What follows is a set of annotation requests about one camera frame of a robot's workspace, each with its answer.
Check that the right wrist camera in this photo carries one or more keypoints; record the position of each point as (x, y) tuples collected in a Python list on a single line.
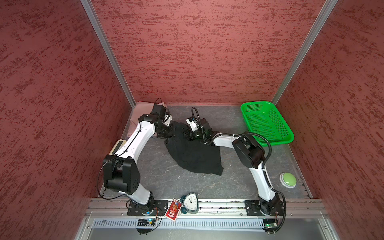
[(192, 122)]

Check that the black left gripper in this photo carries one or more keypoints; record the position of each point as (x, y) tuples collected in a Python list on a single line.
[(170, 134)]

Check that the left aluminium corner post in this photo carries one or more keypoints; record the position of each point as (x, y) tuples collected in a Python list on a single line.
[(97, 26)]

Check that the teal analog clock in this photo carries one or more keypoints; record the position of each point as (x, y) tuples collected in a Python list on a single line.
[(190, 204)]

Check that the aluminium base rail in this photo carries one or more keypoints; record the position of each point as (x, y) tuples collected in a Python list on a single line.
[(214, 208)]

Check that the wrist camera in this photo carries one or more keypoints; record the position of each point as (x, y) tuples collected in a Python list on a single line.
[(192, 122), (160, 112)]

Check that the cream desk calculator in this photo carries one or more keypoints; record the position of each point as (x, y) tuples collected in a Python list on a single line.
[(118, 145)]

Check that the right aluminium corner post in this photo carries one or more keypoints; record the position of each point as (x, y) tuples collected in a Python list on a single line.
[(317, 26)]

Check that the aluminium corner post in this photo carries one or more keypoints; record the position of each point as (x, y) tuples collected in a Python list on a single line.
[(97, 26), (317, 26)]

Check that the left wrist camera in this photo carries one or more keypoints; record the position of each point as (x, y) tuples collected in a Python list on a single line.
[(160, 112)]

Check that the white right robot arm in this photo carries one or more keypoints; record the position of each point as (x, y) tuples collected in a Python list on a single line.
[(253, 151)]

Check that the black shorts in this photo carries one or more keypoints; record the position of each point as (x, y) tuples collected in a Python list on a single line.
[(193, 156)]

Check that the green plastic basket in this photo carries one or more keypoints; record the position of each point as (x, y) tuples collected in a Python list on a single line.
[(263, 118)]

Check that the pink drawstring shorts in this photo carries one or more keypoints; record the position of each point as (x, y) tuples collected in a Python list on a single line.
[(141, 115)]

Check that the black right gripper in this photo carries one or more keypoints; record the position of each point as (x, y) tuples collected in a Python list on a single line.
[(190, 136)]

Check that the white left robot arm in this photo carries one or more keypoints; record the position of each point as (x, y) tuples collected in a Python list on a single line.
[(120, 171)]

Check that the red snack packet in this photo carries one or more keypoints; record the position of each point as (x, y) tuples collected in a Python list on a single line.
[(173, 210)]

